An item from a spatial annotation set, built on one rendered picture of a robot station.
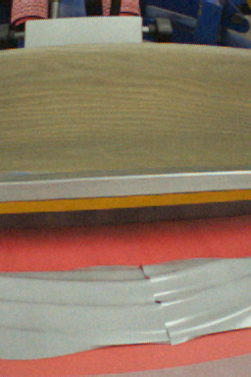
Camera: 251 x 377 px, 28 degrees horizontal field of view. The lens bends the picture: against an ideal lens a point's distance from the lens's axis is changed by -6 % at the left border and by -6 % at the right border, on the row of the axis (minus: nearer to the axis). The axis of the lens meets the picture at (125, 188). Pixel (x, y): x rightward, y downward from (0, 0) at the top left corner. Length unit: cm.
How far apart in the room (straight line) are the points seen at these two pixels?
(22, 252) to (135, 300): 8
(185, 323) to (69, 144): 11
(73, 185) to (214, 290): 8
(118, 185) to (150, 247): 4
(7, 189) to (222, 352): 13
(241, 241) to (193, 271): 6
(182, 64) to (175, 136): 4
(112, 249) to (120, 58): 10
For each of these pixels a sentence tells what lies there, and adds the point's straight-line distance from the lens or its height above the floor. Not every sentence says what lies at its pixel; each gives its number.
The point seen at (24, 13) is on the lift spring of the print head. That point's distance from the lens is 65.
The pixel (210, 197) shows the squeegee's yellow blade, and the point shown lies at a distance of 29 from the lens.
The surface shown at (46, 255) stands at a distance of 27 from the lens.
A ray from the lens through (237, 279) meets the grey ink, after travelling 24.
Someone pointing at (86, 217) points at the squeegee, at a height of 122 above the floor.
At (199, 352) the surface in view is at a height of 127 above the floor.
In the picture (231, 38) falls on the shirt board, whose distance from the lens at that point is 101.
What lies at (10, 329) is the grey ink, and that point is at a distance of 20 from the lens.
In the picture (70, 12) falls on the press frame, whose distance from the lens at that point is 84.
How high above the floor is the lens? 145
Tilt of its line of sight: 51 degrees down
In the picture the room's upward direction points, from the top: 8 degrees clockwise
